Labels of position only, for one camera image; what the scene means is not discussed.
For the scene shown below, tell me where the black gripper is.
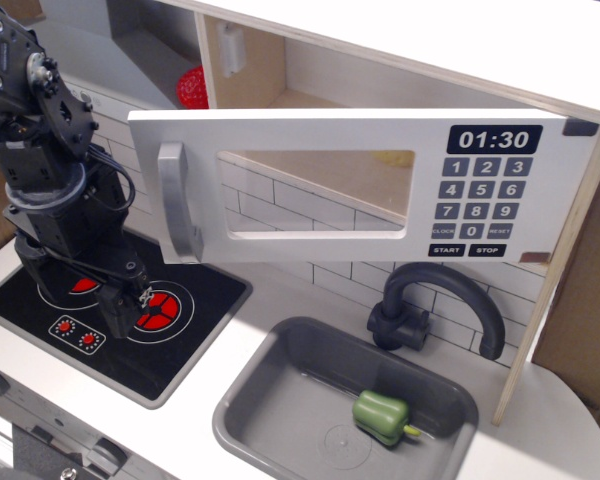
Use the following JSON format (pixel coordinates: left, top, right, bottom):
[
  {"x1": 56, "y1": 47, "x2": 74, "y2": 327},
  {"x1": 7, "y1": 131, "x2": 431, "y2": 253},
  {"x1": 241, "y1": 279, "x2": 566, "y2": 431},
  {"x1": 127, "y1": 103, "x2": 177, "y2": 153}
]
[{"x1": 15, "y1": 233, "x2": 154, "y2": 339}]

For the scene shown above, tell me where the white toy microwave door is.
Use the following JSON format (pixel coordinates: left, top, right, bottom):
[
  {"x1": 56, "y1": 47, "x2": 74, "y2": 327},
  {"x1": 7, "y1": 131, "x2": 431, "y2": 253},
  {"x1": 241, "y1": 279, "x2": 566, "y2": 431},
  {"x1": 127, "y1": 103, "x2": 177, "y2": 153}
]
[{"x1": 128, "y1": 109, "x2": 598, "y2": 263}]

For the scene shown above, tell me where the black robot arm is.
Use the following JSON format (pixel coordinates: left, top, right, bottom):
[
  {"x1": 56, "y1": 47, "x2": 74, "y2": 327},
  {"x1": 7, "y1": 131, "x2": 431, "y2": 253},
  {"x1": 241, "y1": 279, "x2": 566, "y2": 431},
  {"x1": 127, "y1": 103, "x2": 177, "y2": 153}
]
[{"x1": 0, "y1": 6, "x2": 152, "y2": 338}]

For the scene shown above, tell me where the white wooden microwave cabinet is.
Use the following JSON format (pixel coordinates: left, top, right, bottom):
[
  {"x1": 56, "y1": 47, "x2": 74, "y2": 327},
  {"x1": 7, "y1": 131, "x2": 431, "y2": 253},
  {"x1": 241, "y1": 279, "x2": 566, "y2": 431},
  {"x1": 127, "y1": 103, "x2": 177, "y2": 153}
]
[{"x1": 107, "y1": 0, "x2": 600, "y2": 426}]

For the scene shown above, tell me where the black toy stove top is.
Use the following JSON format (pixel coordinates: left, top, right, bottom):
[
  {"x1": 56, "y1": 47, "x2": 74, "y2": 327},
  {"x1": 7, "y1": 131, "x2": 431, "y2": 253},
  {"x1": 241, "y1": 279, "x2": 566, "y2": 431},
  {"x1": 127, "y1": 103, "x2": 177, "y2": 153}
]
[{"x1": 0, "y1": 232, "x2": 252, "y2": 409}]

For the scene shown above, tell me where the grey plastic sink basin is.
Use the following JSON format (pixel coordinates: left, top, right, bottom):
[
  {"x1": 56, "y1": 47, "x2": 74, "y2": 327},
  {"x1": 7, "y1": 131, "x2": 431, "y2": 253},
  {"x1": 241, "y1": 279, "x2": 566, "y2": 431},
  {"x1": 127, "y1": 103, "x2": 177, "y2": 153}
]
[{"x1": 213, "y1": 317, "x2": 478, "y2": 479}]

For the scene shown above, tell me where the red toy strawberry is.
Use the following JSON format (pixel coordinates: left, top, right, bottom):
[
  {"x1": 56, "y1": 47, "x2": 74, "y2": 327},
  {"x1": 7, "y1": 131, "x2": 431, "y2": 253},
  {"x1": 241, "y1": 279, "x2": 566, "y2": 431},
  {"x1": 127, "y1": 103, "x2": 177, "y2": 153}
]
[{"x1": 176, "y1": 66, "x2": 209, "y2": 110}]

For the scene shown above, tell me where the dark grey toy faucet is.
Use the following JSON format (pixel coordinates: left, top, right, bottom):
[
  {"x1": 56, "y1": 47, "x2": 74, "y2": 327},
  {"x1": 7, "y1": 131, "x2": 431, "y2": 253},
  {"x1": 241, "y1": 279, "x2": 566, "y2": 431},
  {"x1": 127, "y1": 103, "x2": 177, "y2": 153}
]
[{"x1": 366, "y1": 262, "x2": 505, "y2": 361}]

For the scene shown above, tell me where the green toy bell pepper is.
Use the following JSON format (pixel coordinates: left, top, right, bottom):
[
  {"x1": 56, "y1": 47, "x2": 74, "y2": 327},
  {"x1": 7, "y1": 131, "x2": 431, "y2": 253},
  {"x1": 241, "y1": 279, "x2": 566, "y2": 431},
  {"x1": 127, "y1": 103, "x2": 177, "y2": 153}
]
[{"x1": 352, "y1": 390, "x2": 422, "y2": 447}]

